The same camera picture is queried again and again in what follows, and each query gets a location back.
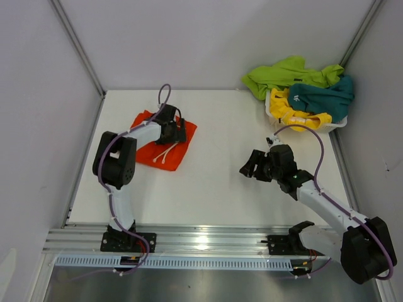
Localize aluminium frame post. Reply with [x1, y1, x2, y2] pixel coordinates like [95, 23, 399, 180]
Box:
[339, 0, 386, 69]
[48, 0, 106, 98]

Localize orange shorts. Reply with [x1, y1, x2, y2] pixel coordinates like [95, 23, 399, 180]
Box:
[128, 110, 197, 171]

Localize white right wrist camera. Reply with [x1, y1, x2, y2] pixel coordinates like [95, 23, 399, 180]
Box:
[266, 136, 283, 148]

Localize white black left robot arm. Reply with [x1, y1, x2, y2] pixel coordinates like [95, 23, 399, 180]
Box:
[92, 104, 197, 252]

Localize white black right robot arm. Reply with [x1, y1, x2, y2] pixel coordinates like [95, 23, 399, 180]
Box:
[239, 144, 397, 284]

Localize lime green shorts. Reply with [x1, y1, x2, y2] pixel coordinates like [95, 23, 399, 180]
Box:
[241, 55, 344, 101]

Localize teal shorts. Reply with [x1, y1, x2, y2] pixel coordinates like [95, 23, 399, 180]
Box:
[288, 75, 355, 123]

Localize right aluminium frame post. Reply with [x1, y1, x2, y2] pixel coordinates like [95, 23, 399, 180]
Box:
[339, 0, 386, 69]

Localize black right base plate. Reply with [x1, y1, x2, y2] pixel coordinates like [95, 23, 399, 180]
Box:
[261, 235, 322, 256]

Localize yellow shorts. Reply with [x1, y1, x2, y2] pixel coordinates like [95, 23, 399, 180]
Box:
[267, 88, 332, 130]

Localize left aluminium frame post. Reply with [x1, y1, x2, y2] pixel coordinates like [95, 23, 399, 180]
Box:
[48, 0, 106, 98]

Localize white slotted cable duct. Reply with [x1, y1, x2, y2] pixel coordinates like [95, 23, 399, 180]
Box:
[55, 255, 293, 271]

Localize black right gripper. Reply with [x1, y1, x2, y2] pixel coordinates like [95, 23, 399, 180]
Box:
[239, 150, 282, 182]

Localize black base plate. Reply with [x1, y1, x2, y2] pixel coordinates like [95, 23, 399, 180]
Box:
[261, 235, 322, 256]
[100, 232, 157, 253]

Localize white plastic laundry basket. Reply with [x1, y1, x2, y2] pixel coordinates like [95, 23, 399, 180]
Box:
[265, 92, 347, 133]

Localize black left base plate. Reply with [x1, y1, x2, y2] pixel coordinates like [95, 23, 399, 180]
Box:
[100, 232, 157, 253]

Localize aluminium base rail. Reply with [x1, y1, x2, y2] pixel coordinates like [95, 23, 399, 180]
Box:
[42, 223, 290, 258]

